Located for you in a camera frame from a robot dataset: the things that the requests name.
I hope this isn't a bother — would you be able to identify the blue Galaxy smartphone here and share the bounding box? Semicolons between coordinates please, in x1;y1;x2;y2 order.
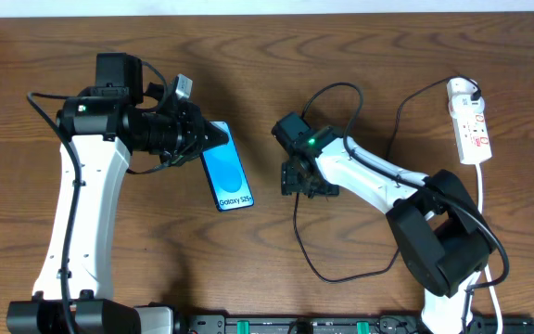
201;121;254;212

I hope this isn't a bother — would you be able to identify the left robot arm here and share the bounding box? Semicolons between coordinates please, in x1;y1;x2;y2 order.
6;53;228;333

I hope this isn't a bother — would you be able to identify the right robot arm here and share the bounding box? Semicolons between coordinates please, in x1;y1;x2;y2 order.
272;113;497;333

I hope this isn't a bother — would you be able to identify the white USB charger plug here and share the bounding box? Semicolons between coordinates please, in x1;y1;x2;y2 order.
448;95;485;119

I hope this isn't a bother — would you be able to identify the white power strip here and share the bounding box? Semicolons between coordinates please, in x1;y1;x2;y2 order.
447;77;492;165

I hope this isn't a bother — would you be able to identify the white power strip cord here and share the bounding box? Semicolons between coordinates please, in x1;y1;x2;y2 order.
474;161;504;334

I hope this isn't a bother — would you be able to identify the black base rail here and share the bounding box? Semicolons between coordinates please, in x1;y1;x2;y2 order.
173;314;534;334

